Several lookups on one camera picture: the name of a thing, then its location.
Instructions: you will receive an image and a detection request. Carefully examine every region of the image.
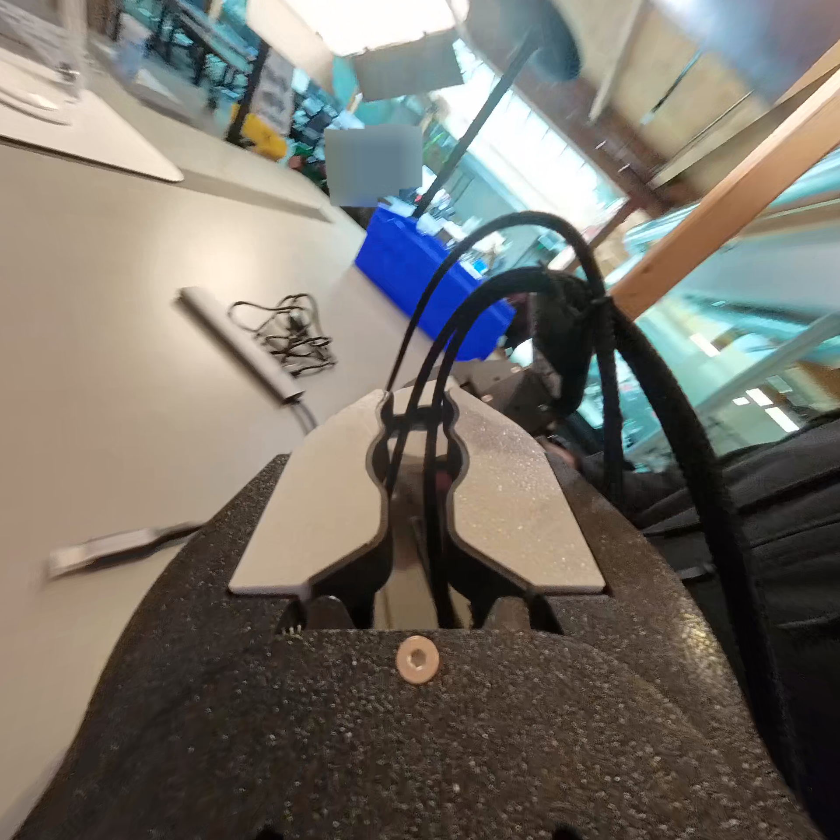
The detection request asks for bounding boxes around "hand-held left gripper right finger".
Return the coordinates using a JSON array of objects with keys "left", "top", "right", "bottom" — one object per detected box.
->
[{"left": 445, "top": 386, "right": 607, "bottom": 630}]

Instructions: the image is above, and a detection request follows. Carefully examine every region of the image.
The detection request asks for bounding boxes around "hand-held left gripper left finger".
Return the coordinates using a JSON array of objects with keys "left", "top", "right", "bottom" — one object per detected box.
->
[{"left": 227, "top": 387, "right": 396, "bottom": 630}]

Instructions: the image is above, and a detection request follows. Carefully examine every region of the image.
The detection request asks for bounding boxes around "thin black cable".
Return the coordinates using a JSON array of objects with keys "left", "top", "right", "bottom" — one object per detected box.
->
[
  {"left": 420, "top": 266, "right": 572, "bottom": 627},
  {"left": 227, "top": 293, "right": 339, "bottom": 379},
  {"left": 384, "top": 211, "right": 624, "bottom": 500}
]

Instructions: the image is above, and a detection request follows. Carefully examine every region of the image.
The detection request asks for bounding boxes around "grey power strip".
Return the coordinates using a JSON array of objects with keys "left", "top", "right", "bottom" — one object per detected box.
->
[{"left": 177, "top": 286, "right": 306, "bottom": 403}]

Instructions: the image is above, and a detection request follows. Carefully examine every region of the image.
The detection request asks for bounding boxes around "blue plastic bin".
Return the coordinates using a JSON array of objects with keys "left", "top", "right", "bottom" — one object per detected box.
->
[{"left": 354, "top": 205, "right": 516, "bottom": 362}]

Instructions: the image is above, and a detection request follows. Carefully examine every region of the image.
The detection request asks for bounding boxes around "black lamp stand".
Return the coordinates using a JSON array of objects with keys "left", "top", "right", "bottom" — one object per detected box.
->
[{"left": 410, "top": 3, "right": 585, "bottom": 217}]

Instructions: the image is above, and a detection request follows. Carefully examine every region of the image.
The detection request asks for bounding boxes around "wooden beam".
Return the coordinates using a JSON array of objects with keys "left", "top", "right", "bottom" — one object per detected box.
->
[{"left": 610, "top": 39, "right": 840, "bottom": 322}]

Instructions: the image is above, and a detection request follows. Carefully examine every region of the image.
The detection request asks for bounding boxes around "yellow sign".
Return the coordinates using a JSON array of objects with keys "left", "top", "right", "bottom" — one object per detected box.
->
[{"left": 230, "top": 108, "right": 290, "bottom": 161}]

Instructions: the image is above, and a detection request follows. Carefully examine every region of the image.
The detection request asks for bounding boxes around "white light panel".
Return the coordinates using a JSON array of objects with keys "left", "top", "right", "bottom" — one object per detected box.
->
[{"left": 246, "top": 0, "right": 470, "bottom": 99}]

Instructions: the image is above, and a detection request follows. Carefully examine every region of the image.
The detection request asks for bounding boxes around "white desk pad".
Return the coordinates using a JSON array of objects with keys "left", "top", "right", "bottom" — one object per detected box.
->
[{"left": 0, "top": 46, "right": 185, "bottom": 183}]

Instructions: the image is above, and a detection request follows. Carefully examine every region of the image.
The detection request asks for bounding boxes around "clear plastic container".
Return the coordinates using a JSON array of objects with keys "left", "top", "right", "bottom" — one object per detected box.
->
[{"left": 0, "top": 0, "right": 89, "bottom": 99}]

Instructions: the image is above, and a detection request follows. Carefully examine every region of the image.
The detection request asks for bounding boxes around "thick black braided cable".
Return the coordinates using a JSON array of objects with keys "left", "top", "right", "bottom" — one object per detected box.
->
[{"left": 453, "top": 266, "right": 821, "bottom": 834}]

